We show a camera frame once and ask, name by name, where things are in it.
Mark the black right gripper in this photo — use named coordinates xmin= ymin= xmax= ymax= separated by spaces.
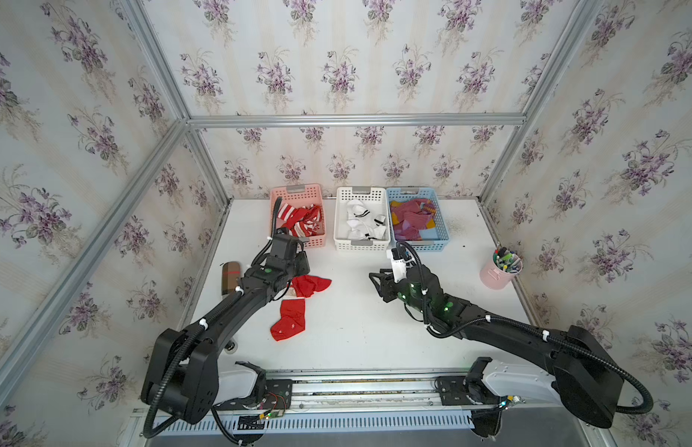
xmin=368 ymin=265 xmax=433 ymax=320

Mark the red white striped sock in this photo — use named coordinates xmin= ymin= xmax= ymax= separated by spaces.
xmin=277 ymin=203 xmax=324 ymax=238

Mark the purple striped sock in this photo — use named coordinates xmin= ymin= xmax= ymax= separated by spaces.
xmin=390 ymin=199 xmax=438 ymax=241

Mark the white ankle sock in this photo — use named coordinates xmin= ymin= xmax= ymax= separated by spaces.
xmin=346 ymin=199 xmax=387 ymax=240

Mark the plain red sock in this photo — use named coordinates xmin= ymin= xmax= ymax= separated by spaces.
xmin=291 ymin=275 xmax=332 ymax=298

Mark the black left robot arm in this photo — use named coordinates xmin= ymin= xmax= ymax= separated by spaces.
xmin=140 ymin=199 xmax=310 ymax=439

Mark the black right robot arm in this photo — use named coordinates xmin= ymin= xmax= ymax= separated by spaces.
xmin=368 ymin=242 xmax=654 ymax=428

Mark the blue plastic basket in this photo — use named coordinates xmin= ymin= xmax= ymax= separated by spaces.
xmin=386 ymin=187 xmax=450 ymax=251

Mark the pink plastic basket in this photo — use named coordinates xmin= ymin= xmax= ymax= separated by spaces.
xmin=270 ymin=184 xmax=327 ymax=248

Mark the white plastic basket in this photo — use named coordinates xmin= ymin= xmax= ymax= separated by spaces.
xmin=333 ymin=186 xmax=391 ymax=251

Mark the brown plaid glasses case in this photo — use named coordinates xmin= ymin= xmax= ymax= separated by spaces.
xmin=220 ymin=262 xmax=242 ymax=297

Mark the pink pen cup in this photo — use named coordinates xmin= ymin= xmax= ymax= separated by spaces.
xmin=479 ymin=247 xmax=524 ymax=290

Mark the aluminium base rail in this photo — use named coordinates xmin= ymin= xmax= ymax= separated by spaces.
xmin=130 ymin=368 xmax=596 ymax=417

